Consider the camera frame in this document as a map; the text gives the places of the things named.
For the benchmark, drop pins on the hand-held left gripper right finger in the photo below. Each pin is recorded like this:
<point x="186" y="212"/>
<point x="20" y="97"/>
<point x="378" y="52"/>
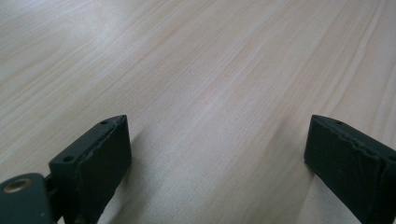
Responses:
<point x="351" y="168"/>

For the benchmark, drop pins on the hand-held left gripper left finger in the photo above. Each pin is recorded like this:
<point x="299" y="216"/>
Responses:
<point x="99" y="161"/>

